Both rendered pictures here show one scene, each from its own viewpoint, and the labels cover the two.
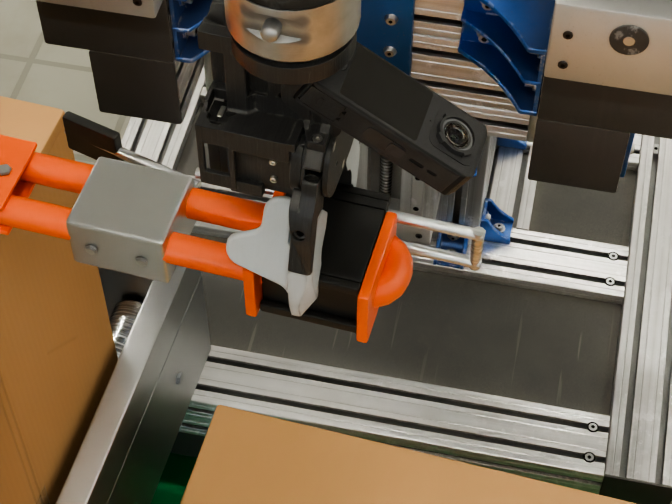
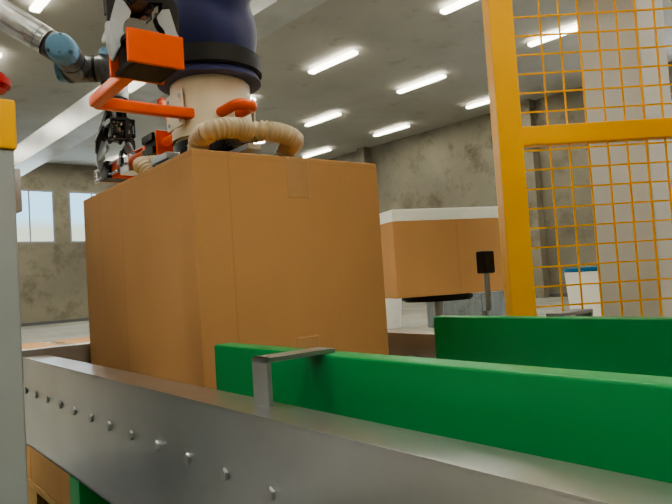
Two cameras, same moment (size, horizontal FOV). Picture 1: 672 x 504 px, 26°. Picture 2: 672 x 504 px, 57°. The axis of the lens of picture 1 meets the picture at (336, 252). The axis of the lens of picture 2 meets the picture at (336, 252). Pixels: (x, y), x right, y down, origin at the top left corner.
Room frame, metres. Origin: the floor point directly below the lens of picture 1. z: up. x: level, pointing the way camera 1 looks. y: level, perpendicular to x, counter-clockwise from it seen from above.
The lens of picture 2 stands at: (1.68, 1.57, 0.72)
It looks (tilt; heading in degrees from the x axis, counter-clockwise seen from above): 3 degrees up; 216
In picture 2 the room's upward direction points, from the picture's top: 4 degrees counter-clockwise
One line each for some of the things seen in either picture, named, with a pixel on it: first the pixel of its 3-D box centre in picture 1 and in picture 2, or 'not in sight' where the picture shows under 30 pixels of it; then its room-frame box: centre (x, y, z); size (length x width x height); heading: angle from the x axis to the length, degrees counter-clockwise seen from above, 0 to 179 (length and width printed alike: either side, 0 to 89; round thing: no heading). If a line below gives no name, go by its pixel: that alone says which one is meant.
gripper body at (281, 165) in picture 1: (283, 95); (117, 121); (0.60, 0.03, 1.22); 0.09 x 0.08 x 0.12; 74
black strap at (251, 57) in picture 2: not in sight; (207, 69); (0.75, 0.58, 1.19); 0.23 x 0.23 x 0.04
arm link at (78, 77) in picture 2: not in sight; (75, 67); (0.68, -0.04, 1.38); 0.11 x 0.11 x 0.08; 45
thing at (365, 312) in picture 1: (321, 264); (120, 172); (0.58, 0.01, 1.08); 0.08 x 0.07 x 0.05; 74
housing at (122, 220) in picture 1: (133, 219); (135, 165); (0.62, 0.14, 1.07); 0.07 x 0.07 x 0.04; 74
